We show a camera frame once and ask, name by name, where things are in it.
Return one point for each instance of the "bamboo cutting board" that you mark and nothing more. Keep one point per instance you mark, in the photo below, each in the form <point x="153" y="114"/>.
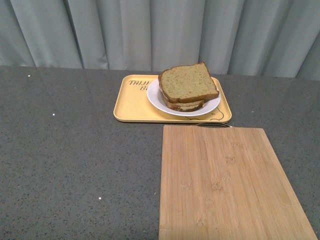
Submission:
<point x="226" y="184"/>

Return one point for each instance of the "metal cutting board handle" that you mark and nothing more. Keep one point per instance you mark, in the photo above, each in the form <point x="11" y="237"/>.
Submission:
<point x="214" y="125"/>

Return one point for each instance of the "yellow bear tray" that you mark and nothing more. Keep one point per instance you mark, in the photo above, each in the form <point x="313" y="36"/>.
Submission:
<point x="133" y="105"/>

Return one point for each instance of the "bread slice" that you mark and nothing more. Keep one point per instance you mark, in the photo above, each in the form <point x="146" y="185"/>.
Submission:
<point x="184" y="107"/>
<point x="187" y="83"/>

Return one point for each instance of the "white round plate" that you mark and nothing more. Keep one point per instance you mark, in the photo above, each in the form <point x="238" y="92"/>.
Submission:
<point x="155" y="97"/>

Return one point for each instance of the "grey curtain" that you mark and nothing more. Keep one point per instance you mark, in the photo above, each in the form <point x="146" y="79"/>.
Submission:
<point x="276" y="38"/>

